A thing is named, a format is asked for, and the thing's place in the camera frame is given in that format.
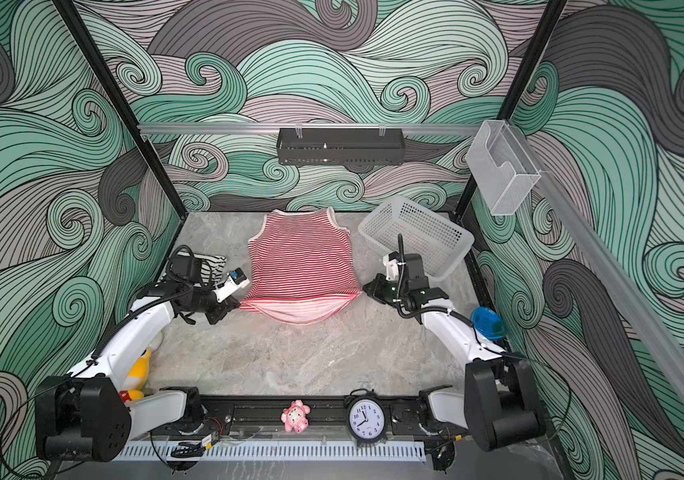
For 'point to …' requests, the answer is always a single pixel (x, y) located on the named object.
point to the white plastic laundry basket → (442, 242)
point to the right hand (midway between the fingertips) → (364, 287)
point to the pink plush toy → (296, 416)
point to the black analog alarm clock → (367, 417)
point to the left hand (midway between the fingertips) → (234, 299)
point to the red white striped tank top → (301, 269)
